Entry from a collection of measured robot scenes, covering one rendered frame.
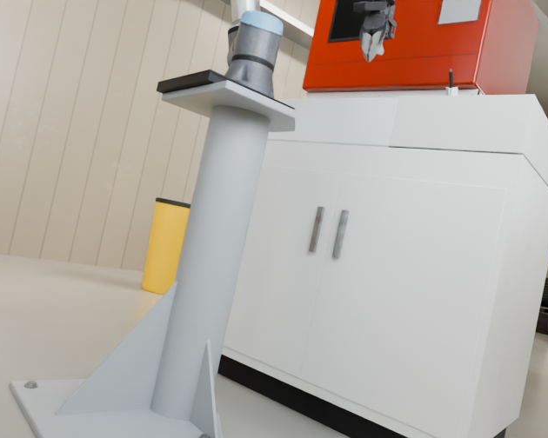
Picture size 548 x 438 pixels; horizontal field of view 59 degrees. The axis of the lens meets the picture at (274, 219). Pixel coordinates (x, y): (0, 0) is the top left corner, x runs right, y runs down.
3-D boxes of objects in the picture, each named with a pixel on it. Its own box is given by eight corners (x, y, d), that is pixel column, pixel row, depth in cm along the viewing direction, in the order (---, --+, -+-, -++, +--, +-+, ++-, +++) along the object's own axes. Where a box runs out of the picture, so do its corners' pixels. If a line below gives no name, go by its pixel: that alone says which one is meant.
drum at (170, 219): (176, 288, 344) (194, 206, 346) (203, 300, 315) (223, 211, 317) (127, 282, 320) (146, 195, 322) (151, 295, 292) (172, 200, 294)
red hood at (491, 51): (370, 134, 293) (390, 37, 295) (517, 139, 243) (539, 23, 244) (299, 88, 234) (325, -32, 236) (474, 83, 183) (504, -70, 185)
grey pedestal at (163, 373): (58, 479, 87) (157, 36, 90) (8, 387, 121) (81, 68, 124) (273, 446, 120) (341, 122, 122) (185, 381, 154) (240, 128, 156)
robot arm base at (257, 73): (233, 85, 120) (242, 46, 120) (208, 93, 132) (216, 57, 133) (283, 105, 128) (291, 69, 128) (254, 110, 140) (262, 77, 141)
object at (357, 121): (261, 145, 179) (269, 108, 180) (401, 154, 145) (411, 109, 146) (244, 137, 172) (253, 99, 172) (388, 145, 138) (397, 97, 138)
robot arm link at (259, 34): (235, 49, 123) (246, -3, 124) (227, 64, 136) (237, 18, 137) (279, 63, 126) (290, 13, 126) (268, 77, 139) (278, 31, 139)
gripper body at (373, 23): (394, 41, 155) (401, 4, 155) (382, 29, 148) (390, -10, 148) (372, 43, 159) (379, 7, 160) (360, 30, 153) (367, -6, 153)
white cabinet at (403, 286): (286, 351, 222) (323, 176, 225) (513, 441, 162) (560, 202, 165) (180, 362, 172) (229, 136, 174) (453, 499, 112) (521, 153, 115)
